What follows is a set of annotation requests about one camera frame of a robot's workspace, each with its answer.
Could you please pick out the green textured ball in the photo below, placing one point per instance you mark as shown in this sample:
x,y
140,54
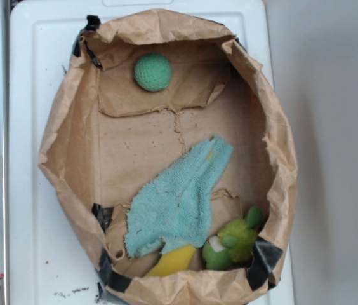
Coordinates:
x,y
153,72

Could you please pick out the light blue terry cloth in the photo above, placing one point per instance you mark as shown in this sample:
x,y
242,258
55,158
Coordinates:
x,y
174,209

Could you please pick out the brown paper bag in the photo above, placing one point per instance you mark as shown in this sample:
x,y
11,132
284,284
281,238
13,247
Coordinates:
x,y
107,137

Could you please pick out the green plush toy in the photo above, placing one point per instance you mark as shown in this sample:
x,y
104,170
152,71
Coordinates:
x,y
234,242

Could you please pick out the yellow sponge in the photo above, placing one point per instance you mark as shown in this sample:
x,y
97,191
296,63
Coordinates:
x,y
173,261

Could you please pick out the white plastic tray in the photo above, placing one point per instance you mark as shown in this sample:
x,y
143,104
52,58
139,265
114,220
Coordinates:
x,y
47,265

